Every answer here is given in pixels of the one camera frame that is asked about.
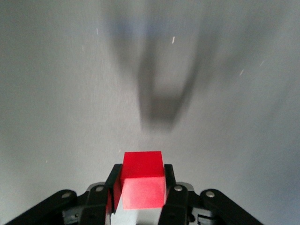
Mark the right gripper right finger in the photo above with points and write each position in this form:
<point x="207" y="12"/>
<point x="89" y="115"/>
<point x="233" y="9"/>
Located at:
<point x="178" y="206"/>

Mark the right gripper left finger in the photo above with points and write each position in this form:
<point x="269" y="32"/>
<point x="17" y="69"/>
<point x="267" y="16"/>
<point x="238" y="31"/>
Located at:
<point x="96" y="206"/>

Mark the red cube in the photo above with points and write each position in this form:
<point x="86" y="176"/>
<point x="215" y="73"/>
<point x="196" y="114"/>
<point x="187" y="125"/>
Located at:
<point x="143" y="182"/>

